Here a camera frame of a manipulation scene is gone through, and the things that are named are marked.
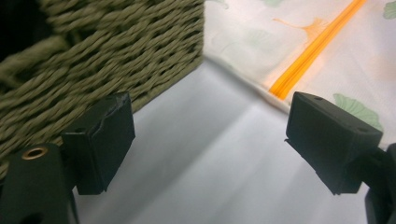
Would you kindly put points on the green woven basket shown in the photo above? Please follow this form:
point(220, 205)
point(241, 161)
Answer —
point(124, 46)

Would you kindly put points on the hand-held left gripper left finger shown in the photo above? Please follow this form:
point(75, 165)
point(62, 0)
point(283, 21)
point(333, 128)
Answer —
point(99, 140)

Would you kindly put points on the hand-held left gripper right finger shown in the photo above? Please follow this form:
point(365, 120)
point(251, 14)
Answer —
point(333, 143)

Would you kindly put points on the white leaf-print laundry bag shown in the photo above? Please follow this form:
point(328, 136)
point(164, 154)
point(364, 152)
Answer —
point(249, 37)

